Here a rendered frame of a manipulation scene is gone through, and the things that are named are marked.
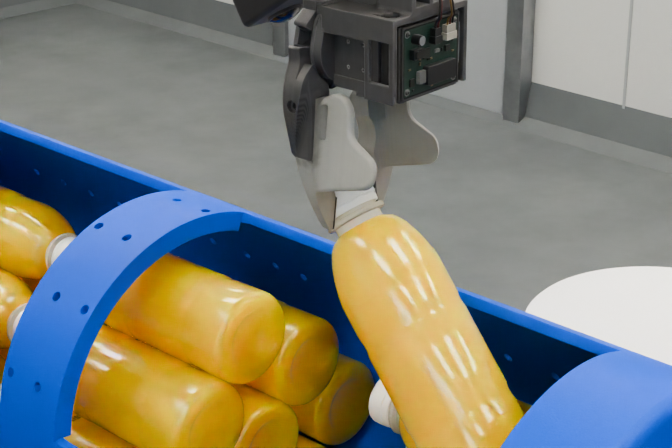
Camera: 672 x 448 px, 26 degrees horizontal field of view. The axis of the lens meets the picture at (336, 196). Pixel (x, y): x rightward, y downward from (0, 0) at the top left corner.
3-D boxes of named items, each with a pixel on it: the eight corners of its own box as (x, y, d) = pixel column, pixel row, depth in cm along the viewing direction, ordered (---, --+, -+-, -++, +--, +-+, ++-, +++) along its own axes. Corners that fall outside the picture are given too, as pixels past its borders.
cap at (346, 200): (391, 195, 95) (379, 171, 96) (347, 215, 93) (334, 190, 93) (363, 216, 99) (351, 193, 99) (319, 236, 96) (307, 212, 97)
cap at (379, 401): (429, 380, 107) (410, 372, 108) (398, 381, 104) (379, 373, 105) (416, 431, 108) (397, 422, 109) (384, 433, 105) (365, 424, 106)
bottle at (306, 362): (316, 301, 111) (156, 236, 123) (262, 373, 108) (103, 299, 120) (350, 352, 116) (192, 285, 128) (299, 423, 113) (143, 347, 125)
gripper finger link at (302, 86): (293, 163, 90) (308, 21, 88) (276, 157, 91) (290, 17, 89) (344, 156, 93) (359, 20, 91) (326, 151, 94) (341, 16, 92)
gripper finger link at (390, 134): (428, 226, 95) (413, 99, 90) (360, 204, 98) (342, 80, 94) (457, 205, 96) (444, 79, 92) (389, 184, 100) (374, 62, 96)
